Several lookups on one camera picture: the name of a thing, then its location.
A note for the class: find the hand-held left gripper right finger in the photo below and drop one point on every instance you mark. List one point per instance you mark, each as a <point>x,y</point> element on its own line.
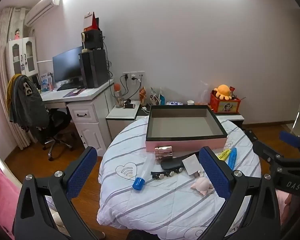
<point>215,173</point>

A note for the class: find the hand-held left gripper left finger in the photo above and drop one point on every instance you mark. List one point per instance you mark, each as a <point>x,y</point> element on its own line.
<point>81,173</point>

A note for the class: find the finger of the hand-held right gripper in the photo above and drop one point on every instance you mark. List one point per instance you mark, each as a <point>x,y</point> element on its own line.
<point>290,137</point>
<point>265,152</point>

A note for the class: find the pink pig figurine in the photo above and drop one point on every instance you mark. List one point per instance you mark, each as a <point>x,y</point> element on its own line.
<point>202,183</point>

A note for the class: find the yellow highlighter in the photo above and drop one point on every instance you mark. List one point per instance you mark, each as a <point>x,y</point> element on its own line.
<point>224,154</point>

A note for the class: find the blue highlighter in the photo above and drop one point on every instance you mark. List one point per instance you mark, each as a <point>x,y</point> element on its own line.
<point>232,158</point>

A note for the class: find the small white card box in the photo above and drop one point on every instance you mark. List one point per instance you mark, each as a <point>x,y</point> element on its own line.
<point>191,165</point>

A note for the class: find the pink box with black rim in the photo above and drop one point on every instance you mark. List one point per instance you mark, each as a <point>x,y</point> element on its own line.
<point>187,143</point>

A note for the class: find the black remote control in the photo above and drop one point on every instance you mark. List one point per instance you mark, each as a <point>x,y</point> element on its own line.
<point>170,164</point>

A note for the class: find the black beaded hair clip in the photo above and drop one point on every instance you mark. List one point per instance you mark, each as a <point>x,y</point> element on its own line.
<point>165,174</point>

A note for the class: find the rose gold metal cup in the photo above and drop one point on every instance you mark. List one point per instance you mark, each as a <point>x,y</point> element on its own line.
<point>163,152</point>

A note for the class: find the clear tube with blue cap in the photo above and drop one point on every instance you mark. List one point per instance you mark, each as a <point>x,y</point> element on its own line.
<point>138,184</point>

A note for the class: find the white desk with drawers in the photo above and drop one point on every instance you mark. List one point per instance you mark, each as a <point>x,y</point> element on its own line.
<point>90,116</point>

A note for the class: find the white striped quilt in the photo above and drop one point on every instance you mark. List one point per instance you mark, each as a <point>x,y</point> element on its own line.
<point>165,205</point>

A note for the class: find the red storage box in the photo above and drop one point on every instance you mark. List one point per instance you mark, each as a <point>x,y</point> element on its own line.
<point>225,106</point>

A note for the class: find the orange octopus plush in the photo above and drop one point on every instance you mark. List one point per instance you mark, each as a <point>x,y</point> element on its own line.
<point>223,91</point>

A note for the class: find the white cup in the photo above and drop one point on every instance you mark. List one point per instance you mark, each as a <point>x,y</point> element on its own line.
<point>190,102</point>

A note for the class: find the purple mouse pad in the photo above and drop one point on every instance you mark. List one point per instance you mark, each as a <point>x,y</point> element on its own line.
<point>73,93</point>

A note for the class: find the pink blanket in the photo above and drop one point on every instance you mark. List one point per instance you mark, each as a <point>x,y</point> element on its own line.
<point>2,192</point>

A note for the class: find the round blue white tin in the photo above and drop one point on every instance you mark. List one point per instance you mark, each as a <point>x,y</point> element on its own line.
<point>173,103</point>

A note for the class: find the clear plastic bag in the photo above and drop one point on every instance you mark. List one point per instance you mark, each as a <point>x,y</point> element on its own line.
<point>203,92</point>

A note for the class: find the small black device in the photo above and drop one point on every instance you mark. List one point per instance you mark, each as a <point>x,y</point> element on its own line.
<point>128,104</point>

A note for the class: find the bottle with orange cap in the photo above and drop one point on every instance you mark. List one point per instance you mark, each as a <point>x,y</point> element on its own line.
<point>118,97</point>

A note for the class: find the black keyboard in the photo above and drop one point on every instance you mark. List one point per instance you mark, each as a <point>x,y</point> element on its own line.
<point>66,87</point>

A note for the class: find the grey jacket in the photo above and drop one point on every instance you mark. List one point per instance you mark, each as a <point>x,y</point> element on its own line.
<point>27,100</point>

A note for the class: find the printed snack packet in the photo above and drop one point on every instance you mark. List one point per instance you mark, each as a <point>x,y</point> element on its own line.
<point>155,97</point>

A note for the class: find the blue and white carton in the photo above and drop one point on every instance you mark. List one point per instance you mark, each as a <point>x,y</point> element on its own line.
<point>45,81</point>

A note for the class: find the black computer tower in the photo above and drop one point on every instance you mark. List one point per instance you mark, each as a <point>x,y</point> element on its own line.
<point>93,67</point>

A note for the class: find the black computer monitor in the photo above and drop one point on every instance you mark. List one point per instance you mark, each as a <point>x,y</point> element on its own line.
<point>66,65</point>

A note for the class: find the white glass door cabinet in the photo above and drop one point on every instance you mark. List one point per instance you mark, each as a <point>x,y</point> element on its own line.
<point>20,55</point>

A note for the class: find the black speaker box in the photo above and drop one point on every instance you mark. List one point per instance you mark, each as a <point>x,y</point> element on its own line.
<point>92,38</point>

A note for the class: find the small doll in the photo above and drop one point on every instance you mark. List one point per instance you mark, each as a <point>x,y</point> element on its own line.
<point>17,34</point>

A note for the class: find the red and white calendar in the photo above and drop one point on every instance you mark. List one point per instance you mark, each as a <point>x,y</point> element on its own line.
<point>88,20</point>

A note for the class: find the white air conditioner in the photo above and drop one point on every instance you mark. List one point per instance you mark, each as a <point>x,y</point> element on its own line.
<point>40,8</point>

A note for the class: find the white wall socket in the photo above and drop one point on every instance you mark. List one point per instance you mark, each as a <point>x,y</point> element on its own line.
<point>132,75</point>

